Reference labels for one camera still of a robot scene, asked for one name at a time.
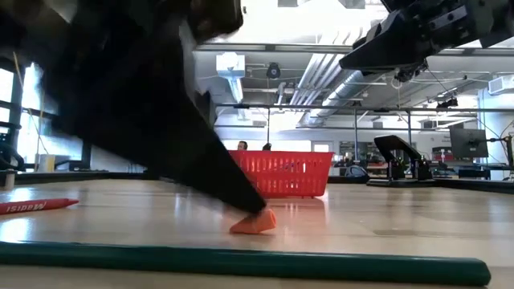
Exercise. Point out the black metal rack frame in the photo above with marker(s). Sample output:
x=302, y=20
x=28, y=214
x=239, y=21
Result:
x=381, y=109

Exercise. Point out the red plastic bin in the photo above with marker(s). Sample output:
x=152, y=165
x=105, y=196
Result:
x=293, y=176

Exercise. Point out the black ceiling camera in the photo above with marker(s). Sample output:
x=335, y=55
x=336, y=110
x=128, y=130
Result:
x=274, y=71

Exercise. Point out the black computer monitor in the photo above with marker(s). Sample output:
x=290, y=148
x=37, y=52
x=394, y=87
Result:
x=467, y=142

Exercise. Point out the red crayon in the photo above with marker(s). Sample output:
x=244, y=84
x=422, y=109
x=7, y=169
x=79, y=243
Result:
x=34, y=206

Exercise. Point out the black hole punch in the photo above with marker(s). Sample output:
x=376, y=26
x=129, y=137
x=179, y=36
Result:
x=395, y=146

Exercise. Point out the orange eraser cap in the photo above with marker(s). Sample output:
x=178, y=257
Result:
x=253, y=225

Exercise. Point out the black table frame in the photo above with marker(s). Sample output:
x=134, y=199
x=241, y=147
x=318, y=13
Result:
x=80, y=176

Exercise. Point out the grey cup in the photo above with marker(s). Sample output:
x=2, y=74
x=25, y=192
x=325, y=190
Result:
x=8, y=180

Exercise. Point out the person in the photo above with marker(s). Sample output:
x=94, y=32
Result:
x=242, y=145
x=267, y=147

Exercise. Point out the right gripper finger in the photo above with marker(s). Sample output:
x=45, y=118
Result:
x=393, y=48

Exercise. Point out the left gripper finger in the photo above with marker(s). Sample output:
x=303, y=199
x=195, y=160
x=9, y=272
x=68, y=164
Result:
x=152, y=120

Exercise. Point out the silver ventilation duct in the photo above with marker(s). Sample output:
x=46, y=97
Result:
x=345, y=86

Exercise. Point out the dark green pencil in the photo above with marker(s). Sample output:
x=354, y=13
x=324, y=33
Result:
x=241, y=263

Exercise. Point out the white wall air unit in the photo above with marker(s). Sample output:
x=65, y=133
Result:
x=500, y=85

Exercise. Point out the white rounded device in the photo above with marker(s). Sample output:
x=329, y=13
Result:
x=356, y=172

